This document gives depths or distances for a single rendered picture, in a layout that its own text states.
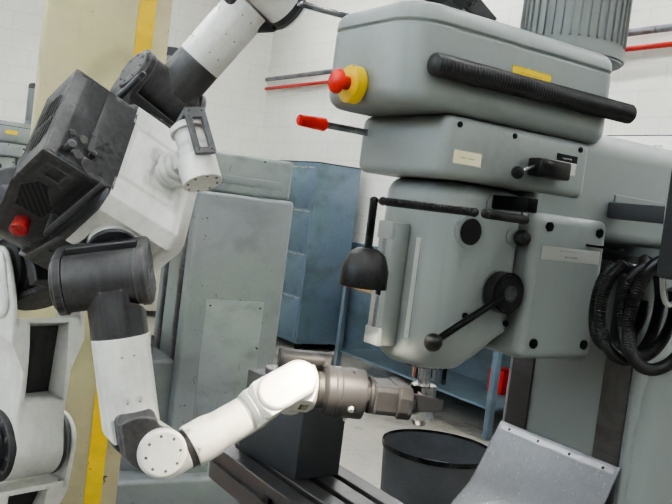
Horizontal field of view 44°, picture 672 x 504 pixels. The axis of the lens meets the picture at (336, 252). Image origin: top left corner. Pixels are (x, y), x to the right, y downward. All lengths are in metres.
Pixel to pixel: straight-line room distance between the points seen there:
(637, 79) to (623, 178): 5.09
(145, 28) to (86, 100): 1.60
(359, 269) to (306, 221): 7.51
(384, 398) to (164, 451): 0.38
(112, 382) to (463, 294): 0.58
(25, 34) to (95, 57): 7.46
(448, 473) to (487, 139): 2.18
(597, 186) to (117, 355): 0.89
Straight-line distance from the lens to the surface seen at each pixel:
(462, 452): 3.79
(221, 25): 1.60
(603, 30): 1.62
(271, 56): 11.50
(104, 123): 1.46
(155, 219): 1.41
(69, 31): 2.97
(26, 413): 1.74
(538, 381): 1.82
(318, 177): 8.69
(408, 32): 1.30
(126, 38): 3.02
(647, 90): 6.64
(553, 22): 1.61
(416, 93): 1.28
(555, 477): 1.76
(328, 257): 8.83
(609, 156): 1.60
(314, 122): 1.42
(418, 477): 3.40
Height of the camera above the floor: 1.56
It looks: 3 degrees down
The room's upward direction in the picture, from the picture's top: 7 degrees clockwise
